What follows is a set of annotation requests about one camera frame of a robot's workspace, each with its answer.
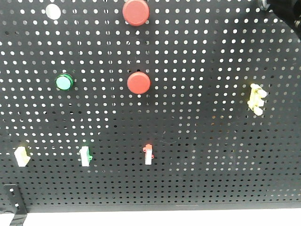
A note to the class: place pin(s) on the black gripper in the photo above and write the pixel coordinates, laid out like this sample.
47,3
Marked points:
289,11

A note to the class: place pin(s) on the upper red mushroom button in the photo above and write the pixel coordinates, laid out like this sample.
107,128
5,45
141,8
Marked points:
136,12

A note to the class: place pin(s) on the red mushroom button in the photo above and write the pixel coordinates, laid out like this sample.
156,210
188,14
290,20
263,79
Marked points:
136,12
138,83

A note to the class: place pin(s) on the lower red mushroom button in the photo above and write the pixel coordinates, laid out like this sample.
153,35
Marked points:
138,83

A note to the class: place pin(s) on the white height-adjustable desk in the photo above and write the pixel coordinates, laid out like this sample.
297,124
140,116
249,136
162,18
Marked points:
276,217

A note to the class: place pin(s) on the black perforated pegboard panel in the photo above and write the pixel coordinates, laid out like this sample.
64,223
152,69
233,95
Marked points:
210,150

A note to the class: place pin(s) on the green round push button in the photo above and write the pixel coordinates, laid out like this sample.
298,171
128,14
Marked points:
64,81

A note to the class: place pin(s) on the white round button top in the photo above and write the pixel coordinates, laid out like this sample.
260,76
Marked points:
53,11

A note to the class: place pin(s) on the yellow lever switch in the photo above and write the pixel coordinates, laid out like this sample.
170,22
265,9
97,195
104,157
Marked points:
256,102

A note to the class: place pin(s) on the white toggle switch red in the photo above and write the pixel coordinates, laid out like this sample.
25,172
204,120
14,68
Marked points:
148,156

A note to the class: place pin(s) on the white toggle switch green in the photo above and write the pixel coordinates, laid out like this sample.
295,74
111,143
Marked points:
85,156

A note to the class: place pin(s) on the white toggle switch yellow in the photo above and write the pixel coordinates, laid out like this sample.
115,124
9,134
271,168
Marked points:
21,156

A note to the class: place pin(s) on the left black clamp bracket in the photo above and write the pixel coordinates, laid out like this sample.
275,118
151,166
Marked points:
19,208

